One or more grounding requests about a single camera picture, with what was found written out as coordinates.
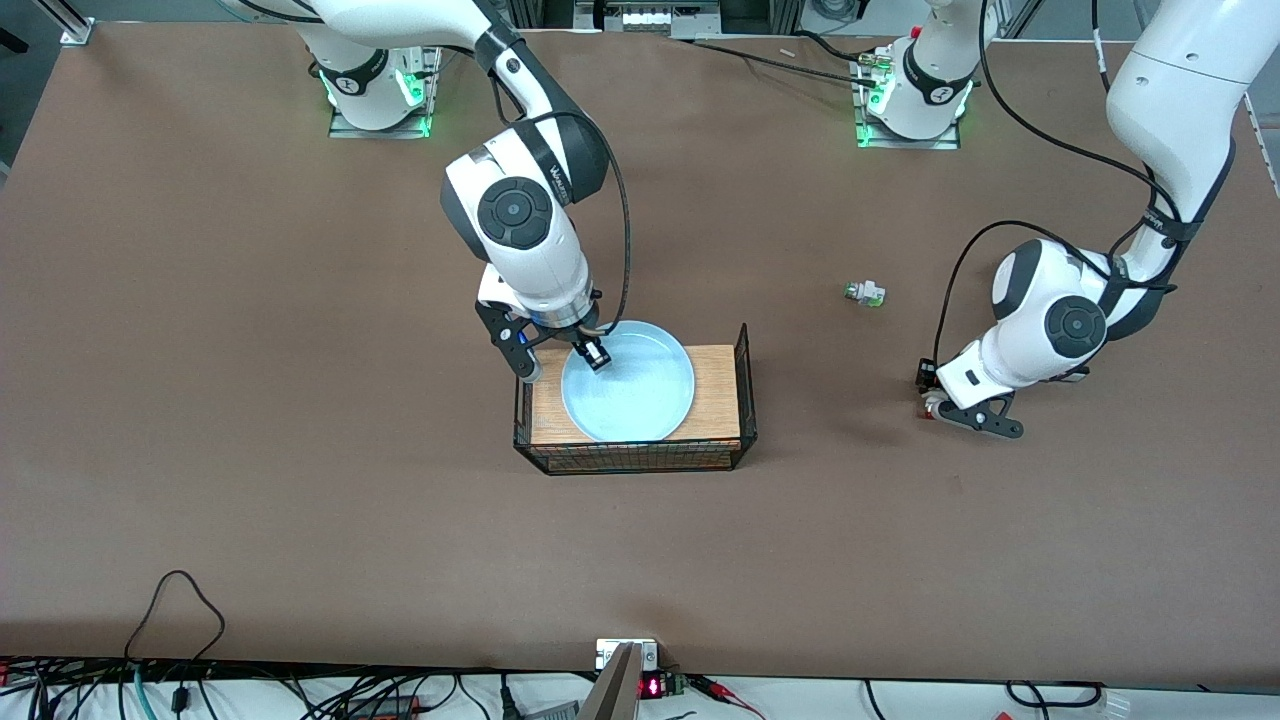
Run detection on long black table cable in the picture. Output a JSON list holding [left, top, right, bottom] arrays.
[[672, 38, 886, 86]]

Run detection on tangled cable bundle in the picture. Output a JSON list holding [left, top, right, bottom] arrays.
[[0, 655, 501, 720]]

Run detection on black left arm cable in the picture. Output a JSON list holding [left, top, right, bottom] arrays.
[[932, 0, 1201, 366]]

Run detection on grey rack device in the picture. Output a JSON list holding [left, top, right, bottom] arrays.
[[575, 0, 721, 36]]

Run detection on grey camera post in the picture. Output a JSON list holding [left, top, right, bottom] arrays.
[[578, 642, 643, 720]]

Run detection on black power adapter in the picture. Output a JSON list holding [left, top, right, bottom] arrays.
[[340, 695, 423, 719]]

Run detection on wooden board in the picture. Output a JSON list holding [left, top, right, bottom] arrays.
[[530, 345, 743, 447]]

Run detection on black cable loop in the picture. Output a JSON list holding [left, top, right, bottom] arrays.
[[1005, 680, 1106, 709]]

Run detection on red clip lead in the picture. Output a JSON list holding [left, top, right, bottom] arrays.
[[688, 674, 769, 720]]

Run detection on black looped cable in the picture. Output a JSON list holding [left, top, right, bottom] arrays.
[[124, 570, 227, 666]]

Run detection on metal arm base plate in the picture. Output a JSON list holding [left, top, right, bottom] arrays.
[[328, 42, 434, 141], [853, 48, 963, 151]]

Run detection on light blue round plate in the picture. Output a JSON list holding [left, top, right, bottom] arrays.
[[561, 320, 696, 444]]

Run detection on silver mounting bracket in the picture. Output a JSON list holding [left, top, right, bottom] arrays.
[[596, 638, 660, 671]]

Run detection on black wire basket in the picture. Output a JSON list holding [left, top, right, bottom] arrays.
[[513, 322, 759, 476]]

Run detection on short black table cable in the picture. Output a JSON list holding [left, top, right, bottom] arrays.
[[795, 30, 876, 63]]

